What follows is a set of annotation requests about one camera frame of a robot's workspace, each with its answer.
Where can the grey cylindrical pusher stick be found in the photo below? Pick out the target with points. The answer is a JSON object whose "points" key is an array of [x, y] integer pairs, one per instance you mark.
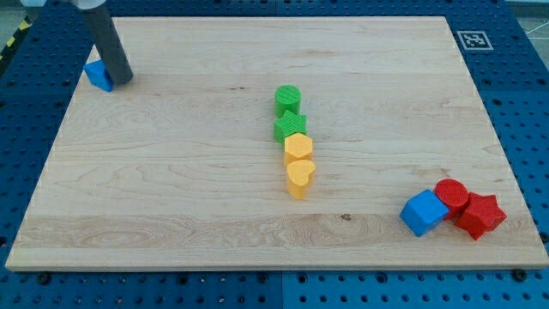
{"points": [[107, 42]]}

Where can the light grey arm end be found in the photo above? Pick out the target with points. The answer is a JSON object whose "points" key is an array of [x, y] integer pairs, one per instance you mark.
{"points": [[87, 4]]}

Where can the blue triangle block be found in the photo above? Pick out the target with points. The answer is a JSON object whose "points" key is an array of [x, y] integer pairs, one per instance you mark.
{"points": [[98, 76]]}

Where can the wooden board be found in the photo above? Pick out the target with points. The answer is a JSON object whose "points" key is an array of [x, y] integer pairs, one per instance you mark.
{"points": [[179, 169]]}

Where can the green cylinder block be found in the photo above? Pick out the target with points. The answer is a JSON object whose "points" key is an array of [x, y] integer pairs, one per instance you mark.
{"points": [[287, 98]]}

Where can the green star block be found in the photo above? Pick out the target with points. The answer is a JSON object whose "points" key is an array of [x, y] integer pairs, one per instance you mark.
{"points": [[289, 124]]}

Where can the yellow hexagon block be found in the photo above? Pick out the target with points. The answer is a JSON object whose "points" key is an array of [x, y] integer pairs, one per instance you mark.
{"points": [[297, 146]]}

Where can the yellow heart block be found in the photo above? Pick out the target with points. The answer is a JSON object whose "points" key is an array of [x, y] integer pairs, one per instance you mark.
{"points": [[300, 177]]}

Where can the blue cube block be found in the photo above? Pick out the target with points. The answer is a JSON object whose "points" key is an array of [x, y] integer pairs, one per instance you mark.
{"points": [[423, 212]]}

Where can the white fiducial marker tag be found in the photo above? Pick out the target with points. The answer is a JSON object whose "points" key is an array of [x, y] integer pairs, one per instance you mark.
{"points": [[474, 40]]}

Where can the red cylinder block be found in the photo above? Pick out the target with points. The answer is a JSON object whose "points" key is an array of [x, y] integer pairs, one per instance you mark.
{"points": [[453, 194]]}

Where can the red star block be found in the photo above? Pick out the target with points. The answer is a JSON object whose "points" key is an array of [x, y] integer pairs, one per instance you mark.
{"points": [[482, 215]]}

